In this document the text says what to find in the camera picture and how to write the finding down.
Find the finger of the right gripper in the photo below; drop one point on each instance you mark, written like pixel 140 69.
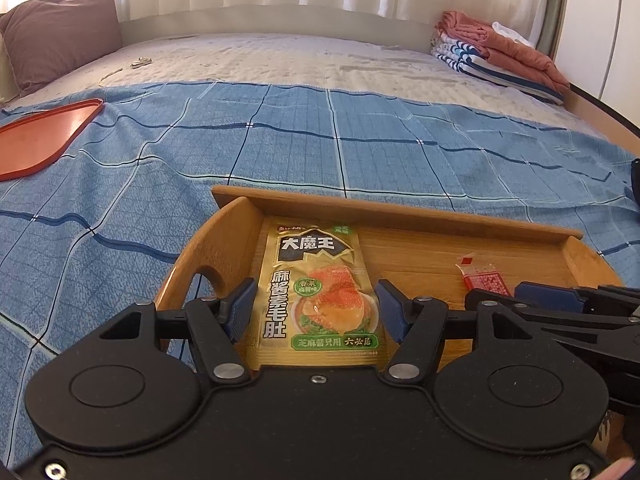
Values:
pixel 602 300
pixel 614 336

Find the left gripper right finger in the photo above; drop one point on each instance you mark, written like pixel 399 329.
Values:
pixel 417 325

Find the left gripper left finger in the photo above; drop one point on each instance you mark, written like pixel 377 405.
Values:
pixel 215 326

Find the red label cracker packet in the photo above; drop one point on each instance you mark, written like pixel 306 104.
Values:
pixel 479 273

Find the yellow orange snack pouch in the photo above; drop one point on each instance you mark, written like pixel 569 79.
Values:
pixel 315 304

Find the wooden serving tray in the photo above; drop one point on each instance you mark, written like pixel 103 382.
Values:
pixel 417 249

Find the blue checked bed cover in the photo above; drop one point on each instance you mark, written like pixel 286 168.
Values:
pixel 101 227

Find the folded blue striped blanket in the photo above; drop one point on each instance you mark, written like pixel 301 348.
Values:
pixel 465 59

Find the folded red blanket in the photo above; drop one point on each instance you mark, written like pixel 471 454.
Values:
pixel 503 52

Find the orange plastic tray lid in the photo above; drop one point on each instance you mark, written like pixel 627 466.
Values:
pixel 34 142

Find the mauve pillow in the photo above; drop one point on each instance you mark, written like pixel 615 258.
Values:
pixel 48 39

